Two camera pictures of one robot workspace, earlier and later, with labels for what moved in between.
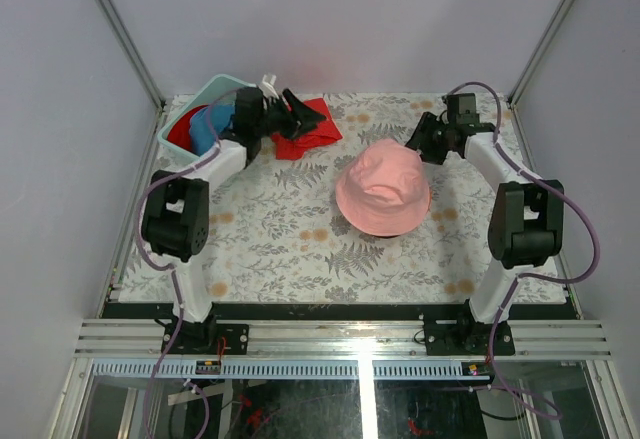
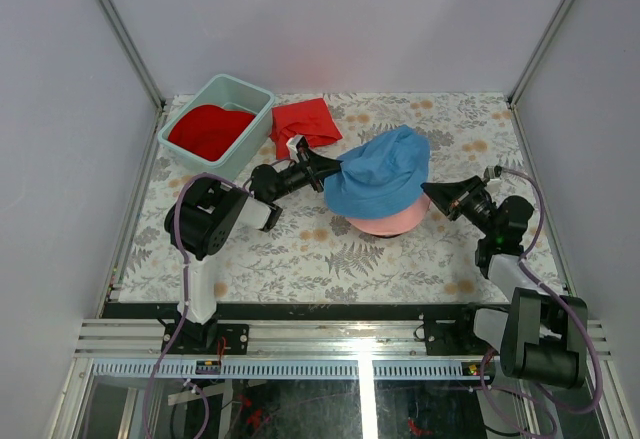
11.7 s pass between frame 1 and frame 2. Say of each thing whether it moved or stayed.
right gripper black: moved
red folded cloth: stayed
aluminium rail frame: stayed
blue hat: moved
